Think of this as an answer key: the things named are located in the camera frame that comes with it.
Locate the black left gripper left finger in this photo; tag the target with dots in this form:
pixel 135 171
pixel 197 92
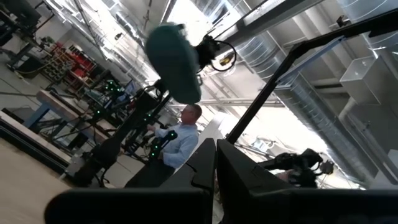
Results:
pixel 202 168

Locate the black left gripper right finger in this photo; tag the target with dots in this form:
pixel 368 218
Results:
pixel 242 193

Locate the teal rubber slide sandal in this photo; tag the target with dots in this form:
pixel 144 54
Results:
pixel 174 65

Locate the black background robot arm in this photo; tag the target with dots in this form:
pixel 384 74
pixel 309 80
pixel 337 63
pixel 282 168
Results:
pixel 163 141
pixel 298 165

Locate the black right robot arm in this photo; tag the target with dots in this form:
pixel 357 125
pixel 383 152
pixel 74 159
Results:
pixel 124 130

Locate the person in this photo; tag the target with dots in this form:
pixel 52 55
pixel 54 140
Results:
pixel 182 143

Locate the shelving with red bins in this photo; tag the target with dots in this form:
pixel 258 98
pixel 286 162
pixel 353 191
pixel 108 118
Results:
pixel 79 67

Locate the blue-legged workbench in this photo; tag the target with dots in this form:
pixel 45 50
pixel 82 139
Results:
pixel 59 105

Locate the black aluminium rig frame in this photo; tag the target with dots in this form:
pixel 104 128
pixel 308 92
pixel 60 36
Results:
pixel 264 93

